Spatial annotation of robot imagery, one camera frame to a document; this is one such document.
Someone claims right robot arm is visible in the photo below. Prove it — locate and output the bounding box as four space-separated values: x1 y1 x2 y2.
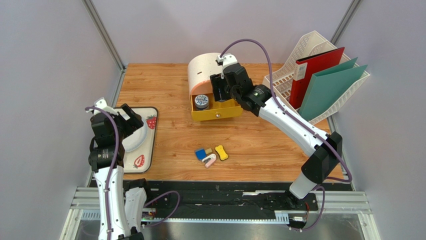
209 63 343 200

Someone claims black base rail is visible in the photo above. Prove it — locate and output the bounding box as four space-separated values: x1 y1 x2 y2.
120 180 334 221

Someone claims teal file folder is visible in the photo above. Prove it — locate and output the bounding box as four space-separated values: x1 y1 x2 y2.
298 58 368 124

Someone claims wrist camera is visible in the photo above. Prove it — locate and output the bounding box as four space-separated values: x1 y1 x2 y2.
85 97 118 115
216 53 238 79

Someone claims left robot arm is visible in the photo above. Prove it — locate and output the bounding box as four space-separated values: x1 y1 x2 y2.
85 98 144 240

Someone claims strawberry pattern tray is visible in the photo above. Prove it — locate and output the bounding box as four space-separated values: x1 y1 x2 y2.
123 107 159 174

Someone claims blue grey lint roller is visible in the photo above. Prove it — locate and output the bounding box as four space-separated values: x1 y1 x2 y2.
194 148 207 161

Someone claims white paper plate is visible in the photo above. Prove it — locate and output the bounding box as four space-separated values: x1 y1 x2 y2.
122 124 148 153

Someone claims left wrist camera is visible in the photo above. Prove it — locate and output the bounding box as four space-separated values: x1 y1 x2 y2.
85 97 118 115

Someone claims round drawer storage box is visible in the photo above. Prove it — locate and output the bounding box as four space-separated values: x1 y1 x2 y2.
187 52 243 122

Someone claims white plastic file rack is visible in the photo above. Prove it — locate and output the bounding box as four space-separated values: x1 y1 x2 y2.
272 30 370 125

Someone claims red file folder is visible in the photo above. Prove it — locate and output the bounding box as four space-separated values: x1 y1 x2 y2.
288 47 345 109

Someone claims yellow bone-shaped eraser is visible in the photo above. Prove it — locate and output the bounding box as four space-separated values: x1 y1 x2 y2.
214 144 229 161

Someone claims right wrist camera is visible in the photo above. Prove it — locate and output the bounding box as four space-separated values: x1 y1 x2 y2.
216 53 238 79

